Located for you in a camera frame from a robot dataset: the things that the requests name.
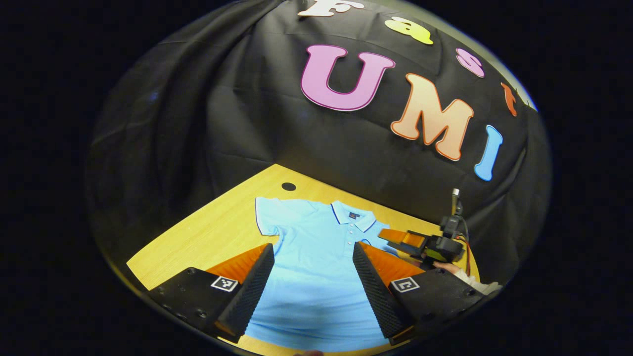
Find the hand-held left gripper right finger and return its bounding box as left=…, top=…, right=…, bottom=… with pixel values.
left=352, top=242, right=485, bottom=347

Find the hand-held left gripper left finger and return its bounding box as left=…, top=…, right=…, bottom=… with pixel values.
left=143, top=243, right=275, bottom=344

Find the light blue polo T-shirt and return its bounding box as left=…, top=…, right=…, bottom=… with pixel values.
left=244, top=196, right=413, bottom=353

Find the black backdrop cloth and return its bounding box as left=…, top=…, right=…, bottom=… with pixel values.
left=85, top=0, right=552, bottom=298

